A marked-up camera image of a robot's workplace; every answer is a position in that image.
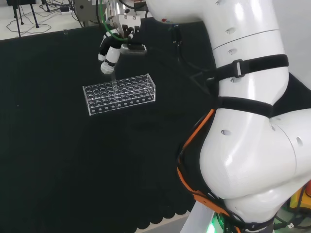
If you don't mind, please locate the yellow stop button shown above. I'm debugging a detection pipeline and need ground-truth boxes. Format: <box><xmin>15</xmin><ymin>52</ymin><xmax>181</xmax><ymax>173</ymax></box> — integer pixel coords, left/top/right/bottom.
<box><xmin>288</xmin><ymin>179</ymin><xmax>311</xmax><ymax>215</ymax></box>

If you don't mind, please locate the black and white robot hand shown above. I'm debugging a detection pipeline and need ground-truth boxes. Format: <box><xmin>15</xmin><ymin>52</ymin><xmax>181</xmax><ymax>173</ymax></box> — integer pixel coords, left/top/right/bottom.
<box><xmin>97</xmin><ymin>14</ymin><xmax>142</xmax><ymax>75</ymax></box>

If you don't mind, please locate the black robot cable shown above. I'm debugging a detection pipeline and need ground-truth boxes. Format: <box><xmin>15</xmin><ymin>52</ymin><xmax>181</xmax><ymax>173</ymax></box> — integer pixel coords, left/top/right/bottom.
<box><xmin>167</xmin><ymin>23</ymin><xmax>219</xmax><ymax>94</ymax></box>

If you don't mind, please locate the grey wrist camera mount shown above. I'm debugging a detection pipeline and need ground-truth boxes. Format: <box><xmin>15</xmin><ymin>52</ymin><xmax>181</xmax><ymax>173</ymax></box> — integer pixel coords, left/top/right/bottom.
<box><xmin>120</xmin><ymin>43</ymin><xmax>147</xmax><ymax>56</ymax></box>

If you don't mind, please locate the clear plastic test tube rack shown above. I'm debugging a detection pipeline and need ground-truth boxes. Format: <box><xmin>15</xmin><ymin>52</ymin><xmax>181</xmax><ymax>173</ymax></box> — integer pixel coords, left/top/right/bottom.
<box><xmin>82</xmin><ymin>73</ymin><xmax>156</xmax><ymax>116</ymax></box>

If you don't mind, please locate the clear glass test tube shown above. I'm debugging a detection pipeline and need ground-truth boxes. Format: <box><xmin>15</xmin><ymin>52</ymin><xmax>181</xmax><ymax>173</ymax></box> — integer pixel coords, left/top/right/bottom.
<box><xmin>109</xmin><ymin>72</ymin><xmax>120</xmax><ymax>101</ymax></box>

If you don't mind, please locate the black bench cloth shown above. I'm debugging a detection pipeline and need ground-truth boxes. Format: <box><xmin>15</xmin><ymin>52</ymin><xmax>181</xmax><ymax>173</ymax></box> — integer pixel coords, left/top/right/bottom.
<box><xmin>0</xmin><ymin>18</ymin><xmax>311</xmax><ymax>230</ymax></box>

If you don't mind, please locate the orange robot cable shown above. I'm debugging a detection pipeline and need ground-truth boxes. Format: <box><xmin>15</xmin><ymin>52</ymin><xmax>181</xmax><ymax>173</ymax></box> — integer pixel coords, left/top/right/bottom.
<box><xmin>176</xmin><ymin>108</ymin><xmax>244</xmax><ymax>232</ymax></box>

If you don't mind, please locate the grey metal box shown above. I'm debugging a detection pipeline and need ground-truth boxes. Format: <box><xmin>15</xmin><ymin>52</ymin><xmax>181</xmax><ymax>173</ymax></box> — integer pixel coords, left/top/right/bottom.
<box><xmin>73</xmin><ymin>0</ymin><xmax>107</xmax><ymax>28</ymax></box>

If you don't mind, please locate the black tripod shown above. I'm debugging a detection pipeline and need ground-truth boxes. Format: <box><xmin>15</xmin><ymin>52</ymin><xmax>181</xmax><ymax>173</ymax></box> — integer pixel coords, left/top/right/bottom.
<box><xmin>11</xmin><ymin>0</ymin><xmax>40</xmax><ymax>37</ymax></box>

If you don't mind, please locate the green robot cable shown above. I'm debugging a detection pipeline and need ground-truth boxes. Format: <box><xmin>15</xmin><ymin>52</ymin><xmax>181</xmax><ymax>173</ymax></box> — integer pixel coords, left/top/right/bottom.
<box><xmin>95</xmin><ymin>0</ymin><xmax>130</xmax><ymax>41</ymax></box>

